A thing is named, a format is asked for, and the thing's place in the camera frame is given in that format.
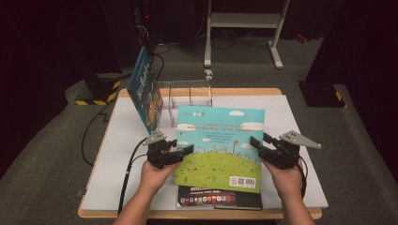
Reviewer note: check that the dark blue picture book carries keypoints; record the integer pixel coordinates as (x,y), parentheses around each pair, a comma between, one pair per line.
(144,90)

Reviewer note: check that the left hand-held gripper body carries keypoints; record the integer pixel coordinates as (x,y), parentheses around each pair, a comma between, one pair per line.
(158,154)

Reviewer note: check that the clear acrylic book rack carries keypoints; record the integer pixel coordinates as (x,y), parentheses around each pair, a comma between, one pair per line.
(194,97)

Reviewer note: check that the black computer tower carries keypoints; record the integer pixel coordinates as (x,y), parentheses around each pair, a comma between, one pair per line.
(144,28)

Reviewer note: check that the small red floor object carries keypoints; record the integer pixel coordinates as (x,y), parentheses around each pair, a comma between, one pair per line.
(302,38)

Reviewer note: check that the black yellow striped base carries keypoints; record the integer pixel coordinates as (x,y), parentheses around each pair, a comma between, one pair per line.
(324,95)
(100,90)

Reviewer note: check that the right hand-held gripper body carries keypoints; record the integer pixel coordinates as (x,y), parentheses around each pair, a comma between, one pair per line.
(286,154)

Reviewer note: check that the thick dark purple book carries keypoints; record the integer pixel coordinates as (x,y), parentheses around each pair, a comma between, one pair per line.
(203,198)

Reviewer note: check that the light blue green picture book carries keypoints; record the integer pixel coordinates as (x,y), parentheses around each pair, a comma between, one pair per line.
(219,150)

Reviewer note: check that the person's right hand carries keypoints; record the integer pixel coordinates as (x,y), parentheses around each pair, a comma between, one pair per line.
(287,182)

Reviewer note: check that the small white floor plug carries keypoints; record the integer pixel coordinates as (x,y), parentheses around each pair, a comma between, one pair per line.
(208,74)

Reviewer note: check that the person's left hand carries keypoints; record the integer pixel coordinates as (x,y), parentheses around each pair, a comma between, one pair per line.
(155,178)

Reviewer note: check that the white metal stand frame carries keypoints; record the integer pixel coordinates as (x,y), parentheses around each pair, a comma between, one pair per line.
(245,20)

